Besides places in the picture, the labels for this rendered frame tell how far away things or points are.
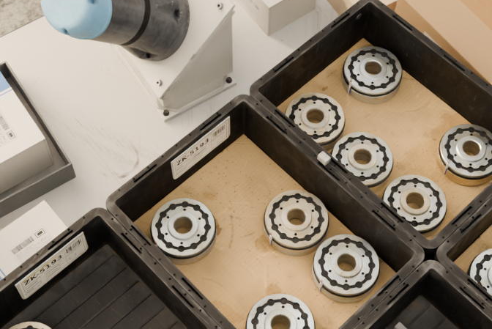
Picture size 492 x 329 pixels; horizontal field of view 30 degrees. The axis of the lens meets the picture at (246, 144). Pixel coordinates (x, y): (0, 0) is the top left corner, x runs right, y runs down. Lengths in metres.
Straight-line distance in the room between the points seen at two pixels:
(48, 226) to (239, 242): 0.32
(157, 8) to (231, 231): 0.41
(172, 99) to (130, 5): 0.23
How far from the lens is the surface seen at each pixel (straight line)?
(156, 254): 1.36
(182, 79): 1.67
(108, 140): 1.73
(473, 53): 1.68
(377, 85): 1.60
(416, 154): 1.58
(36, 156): 1.67
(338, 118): 1.56
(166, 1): 1.62
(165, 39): 1.62
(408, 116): 1.62
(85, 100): 1.79
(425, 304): 1.46
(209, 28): 1.61
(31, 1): 2.89
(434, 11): 1.72
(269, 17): 1.81
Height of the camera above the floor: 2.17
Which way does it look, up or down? 59 degrees down
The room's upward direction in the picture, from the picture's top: straight up
